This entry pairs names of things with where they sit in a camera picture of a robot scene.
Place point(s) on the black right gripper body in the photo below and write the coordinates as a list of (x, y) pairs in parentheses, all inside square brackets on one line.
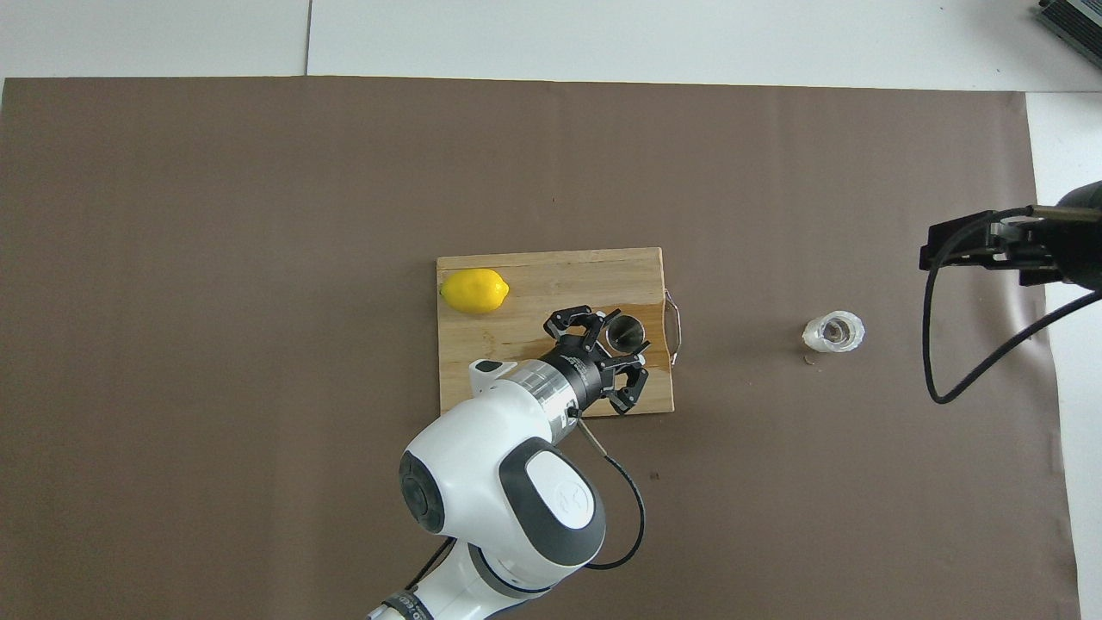
[(1085, 237)]

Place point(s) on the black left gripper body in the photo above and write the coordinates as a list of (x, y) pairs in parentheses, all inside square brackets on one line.
[(581, 377)]

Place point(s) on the steel double jigger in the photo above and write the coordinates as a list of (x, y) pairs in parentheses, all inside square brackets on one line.
[(626, 332)]

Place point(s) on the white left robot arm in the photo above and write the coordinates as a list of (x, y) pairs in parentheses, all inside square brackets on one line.
[(482, 482)]

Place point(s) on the wooden cutting board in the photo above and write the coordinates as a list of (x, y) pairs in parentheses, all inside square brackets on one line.
[(482, 362)]

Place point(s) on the yellow lemon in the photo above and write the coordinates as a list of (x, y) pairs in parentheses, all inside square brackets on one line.
[(473, 291)]

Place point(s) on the black ribbed device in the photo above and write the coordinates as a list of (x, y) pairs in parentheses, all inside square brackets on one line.
[(1076, 26)]

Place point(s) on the brown paper table mat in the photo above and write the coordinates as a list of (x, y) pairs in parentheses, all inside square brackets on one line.
[(258, 258)]

